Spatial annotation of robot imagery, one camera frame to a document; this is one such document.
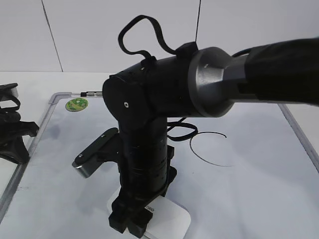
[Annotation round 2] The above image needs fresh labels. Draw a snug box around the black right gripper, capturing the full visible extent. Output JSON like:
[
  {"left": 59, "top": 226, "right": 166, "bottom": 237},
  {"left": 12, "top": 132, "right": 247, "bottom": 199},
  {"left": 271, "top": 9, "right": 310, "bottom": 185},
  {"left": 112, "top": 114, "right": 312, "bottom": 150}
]
[{"left": 108, "top": 145, "right": 178, "bottom": 237}]

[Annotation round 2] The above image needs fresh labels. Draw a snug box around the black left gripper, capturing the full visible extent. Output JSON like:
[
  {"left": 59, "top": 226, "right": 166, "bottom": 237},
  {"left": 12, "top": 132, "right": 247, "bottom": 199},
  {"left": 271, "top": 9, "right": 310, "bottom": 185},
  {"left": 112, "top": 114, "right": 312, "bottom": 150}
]
[{"left": 0, "top": 96, "right": 39, "bottom": 164}]

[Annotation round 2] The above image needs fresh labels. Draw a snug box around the white whiteboard eraser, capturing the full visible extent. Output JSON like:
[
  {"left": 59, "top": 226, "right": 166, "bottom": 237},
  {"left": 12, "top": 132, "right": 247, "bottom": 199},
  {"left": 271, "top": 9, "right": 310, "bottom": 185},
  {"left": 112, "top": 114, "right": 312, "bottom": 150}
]
[{"left": 106, "top": 190, "right": 192, "bottom": 239}]

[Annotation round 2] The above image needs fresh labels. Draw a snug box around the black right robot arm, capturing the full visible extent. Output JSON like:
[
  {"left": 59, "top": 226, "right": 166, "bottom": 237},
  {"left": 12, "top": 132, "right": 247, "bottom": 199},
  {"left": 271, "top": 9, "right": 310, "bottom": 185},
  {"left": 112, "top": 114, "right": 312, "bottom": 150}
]
[{"left": 102, "top": 38, "right": 319, "bottom": 238}]

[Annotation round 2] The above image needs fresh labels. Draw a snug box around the round green magnet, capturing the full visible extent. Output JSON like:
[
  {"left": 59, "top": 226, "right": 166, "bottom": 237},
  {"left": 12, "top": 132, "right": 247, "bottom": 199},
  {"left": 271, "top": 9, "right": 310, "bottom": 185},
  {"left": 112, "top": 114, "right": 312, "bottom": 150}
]
[{"left": 65, "top": 98, "right": 88, "bottom": 112}]

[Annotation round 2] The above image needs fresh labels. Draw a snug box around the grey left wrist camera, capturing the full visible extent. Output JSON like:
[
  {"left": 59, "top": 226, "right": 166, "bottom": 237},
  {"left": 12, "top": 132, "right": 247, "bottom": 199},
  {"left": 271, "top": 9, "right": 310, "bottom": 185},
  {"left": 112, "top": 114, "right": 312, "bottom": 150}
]
[{"left": 0, "top": 83, "right": 18, "bottom": 102}]

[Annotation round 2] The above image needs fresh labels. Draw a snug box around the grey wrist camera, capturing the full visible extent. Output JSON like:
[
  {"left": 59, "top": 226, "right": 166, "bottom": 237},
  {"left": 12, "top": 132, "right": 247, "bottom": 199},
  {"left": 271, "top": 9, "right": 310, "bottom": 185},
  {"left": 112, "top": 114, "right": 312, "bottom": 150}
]
[
  {"left": 72, "top": 127, "right": 122, "bottom": 178},
  {"left": 0, "top": 83, "right": 18, "bottom": 102}
]

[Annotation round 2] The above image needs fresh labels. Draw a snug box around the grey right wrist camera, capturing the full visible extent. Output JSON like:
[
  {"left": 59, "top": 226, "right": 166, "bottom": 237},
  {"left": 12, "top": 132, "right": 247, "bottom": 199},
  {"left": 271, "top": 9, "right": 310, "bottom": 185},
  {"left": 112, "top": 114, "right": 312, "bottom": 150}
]
[{"left": 72, "top": 127, "right": 122, "bottom": 178}]

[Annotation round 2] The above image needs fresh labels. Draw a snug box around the black hanger clip on frame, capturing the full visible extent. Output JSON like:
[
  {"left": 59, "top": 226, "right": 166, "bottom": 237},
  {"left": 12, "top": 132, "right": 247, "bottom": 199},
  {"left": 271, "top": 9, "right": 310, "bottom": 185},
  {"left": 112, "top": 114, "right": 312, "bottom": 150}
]
[{"left": 80, "top": 92, "right": 103, "bottom": 97}]

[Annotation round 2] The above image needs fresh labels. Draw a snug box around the white whiteboard with grey frame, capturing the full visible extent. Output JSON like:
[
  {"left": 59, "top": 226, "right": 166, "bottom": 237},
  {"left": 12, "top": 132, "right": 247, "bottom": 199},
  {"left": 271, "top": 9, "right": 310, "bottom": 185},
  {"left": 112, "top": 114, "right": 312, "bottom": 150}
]
[{"left": 0, "top": 98, "right": 319, "bottom": 239}]

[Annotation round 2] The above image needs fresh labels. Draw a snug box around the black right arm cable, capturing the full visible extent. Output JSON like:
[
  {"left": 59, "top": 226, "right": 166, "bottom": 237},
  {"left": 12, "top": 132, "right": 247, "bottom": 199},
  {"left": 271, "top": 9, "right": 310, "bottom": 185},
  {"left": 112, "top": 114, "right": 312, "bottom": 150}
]
[{"left": 117, "top": 14, "right": 199, "bottom": 143}]

